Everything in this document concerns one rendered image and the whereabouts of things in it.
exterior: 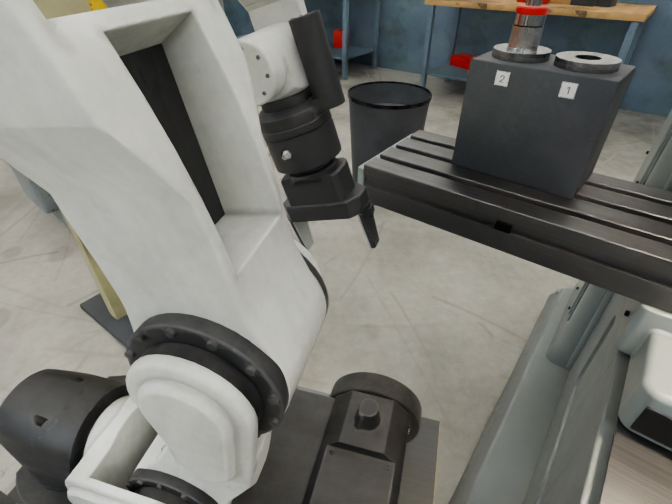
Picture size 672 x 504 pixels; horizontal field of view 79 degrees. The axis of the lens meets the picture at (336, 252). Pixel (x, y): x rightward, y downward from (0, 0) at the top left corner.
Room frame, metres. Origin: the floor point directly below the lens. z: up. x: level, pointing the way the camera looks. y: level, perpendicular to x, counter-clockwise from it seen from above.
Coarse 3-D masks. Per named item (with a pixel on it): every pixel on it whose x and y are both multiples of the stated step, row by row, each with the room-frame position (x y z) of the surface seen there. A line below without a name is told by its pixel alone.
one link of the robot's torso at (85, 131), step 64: (0, 0) 0.20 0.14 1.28; (128, 0) 0.35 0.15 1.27; (192, 0) 0.31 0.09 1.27; (0, 64) 0.20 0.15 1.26; (64, 64) 0.19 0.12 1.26; (128, 64) 0.28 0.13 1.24; (192, 64) 0.31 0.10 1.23; (0, 128) 0.21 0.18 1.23; (64, 128) 0.20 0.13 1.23; (128, 128) 0.20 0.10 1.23; (192, 128) 0.31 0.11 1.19; (256, 128) 0.31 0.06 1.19; (64, 192) 0.23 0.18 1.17; (128, 192) 0.22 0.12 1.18; (192, 192) 0.21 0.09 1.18; (256, 192) 0.30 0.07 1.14; (128, 256) 0.22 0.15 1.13; (192, 256) 0.21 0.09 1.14; (256, 256) 0.24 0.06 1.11; (192, 320) 0.21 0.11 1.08; (256, 320) 0.21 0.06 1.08; (320, 320) 0.27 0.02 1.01; (256, 384) 0.19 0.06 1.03
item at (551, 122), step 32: (480, 64) 0.71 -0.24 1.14; (512, 64) 0.68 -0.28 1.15; (544, 64) 0.68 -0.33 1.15; (576, 64) 0.63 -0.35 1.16; (608, 64) 0.62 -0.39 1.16; (480, 96) 0.70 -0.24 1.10; (512, 96) 0.67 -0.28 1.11; (544, 96) 0.64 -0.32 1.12; (576, 96) 0.61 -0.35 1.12; (608, 96) 0.59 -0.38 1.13; (480, 128) 0.70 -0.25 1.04; (512, 128) 0.66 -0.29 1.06; (544, 128) 0.63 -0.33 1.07; (576, 128) 0.60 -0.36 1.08; (608, 128) 0.65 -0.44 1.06; (480, 160) 0.69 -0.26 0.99; (512, 160) 0.65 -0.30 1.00; (544, 160) 0.62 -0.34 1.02; (576, 160) 0.59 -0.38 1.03; (576, 192) 0.59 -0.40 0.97
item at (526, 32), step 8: (520, 16) 0.72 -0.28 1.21; (528, 16) 0.71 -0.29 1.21; (536, 16) 0.71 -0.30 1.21; (544, 16) 0.71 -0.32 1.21; (512, 24) 0.74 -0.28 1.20; (520, 24) 0.72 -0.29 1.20; (528, 24) 0.71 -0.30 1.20; (536, 24) 0.71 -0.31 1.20; (544, 24) 0.72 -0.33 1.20; (512, 32) 0.73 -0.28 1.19; (520, 32) 0.71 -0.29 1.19; (528, 32) 0.71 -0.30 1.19; (536, 32) 0.71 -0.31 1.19; (512, 40) 0.72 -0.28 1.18; (520, 40) 0.71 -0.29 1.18; (528, 40) 0.71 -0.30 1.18; (536, 40) 0.71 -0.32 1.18; (512, 48) 0.72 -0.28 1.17; (520, 48) 0.71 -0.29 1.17; (528, 48) 0.71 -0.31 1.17; (536, 48) 0.71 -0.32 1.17
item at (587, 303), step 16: (656, 144) 0.99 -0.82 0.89; (656, 160) 0.88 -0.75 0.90; (640, 176) 0.96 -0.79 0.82; (656, 176) 0.85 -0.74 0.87; (576, 288) 1.02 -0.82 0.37; (592, 288) 0.85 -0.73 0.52; (576, 304) 0.89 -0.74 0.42; (592, 304) 0.83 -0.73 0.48; (576, 320) 0.85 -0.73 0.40; (592, 320) 0.81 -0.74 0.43; (560, 336) 0.88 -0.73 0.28; (576, 336) 0.83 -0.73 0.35; (560, 352) 0.84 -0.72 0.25; (576, 352) 0.81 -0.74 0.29
